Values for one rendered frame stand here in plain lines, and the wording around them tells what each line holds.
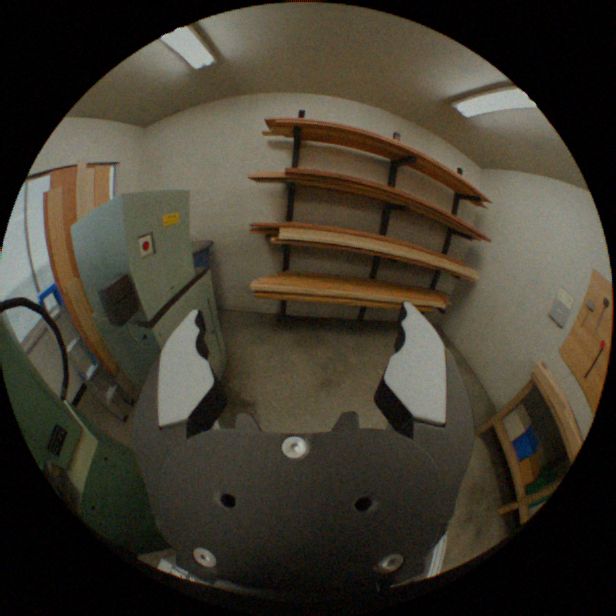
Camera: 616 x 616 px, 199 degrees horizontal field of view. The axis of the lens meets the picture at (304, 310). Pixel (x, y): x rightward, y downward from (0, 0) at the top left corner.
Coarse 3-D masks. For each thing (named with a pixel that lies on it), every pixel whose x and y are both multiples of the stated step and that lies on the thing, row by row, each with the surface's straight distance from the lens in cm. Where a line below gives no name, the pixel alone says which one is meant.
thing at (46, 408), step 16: (0, 320) 72; (0, 336) 73; (16, 336) 90; (0, 352) 74; (16, 352) 74; (16, 368) 74; (32, 368) 84; (16, 384) 76; (32, 384) 76; (16, 400) 78; (32, 400) 78; (48, 400) 79; (16, 416) 80; (32, 416) 80; (48, 416) 81; (64, 416) 82; (32, 432) 82; (48, 432) 83; (80, 432) 87; (64, 448) 87; (64, 464) 91
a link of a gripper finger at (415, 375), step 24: (408, 312) 11; (408, 336) 9; (432, 336) 9; (408, 360) 8; (432, 360) 8; (384, 384) 7; (408, 384) 7; (432, 384) 7; (384, 408) 7; (408, 408) 6; (432, 408) 7
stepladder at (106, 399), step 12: (48, 288) 147; (60, 300) 152; (48, 312) 153; (60, 312) 152; (72, 324) 157; (72, 348) 154; (84, 348) 160; (72, 360) 158; (96, 360) 164; (84, 372) 161; (96, 396) 169; (108, 396) 173
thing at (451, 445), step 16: (448, 352) 9; (448, 368) 8; (448, 384) 8; (464, 384) 8; (448, 400) 7; (464, 400) 8; (448, 416) 7; (464, 416) 7; (400, 432) 7; (416, 432) 6; (432, 432) 6; (448, 432) 7; (464, 432) 7; (432, 448) 6; (448, 448) 6; (464, 448) 7; (448, 464) 6; (464, 464) 7; (448, 480) 6; (448, 496) 6; (448, 512) 6
